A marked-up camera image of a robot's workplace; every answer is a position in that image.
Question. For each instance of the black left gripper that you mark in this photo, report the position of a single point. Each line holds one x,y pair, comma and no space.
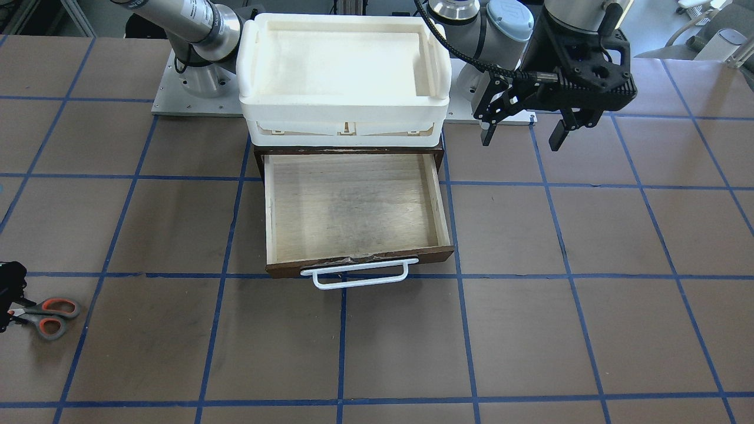
537,61

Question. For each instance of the white foam box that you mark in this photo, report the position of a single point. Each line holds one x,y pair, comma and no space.
342,81

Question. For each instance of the white drawer handle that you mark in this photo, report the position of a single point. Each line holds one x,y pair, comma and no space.
357,274

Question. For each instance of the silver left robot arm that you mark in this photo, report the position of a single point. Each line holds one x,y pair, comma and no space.
491,36

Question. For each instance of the grey orange scissors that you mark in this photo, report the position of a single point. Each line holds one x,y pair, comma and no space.
49,318

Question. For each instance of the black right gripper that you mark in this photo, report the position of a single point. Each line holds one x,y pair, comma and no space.
12,284

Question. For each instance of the open wooden drawer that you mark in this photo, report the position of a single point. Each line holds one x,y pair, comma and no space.
331,210

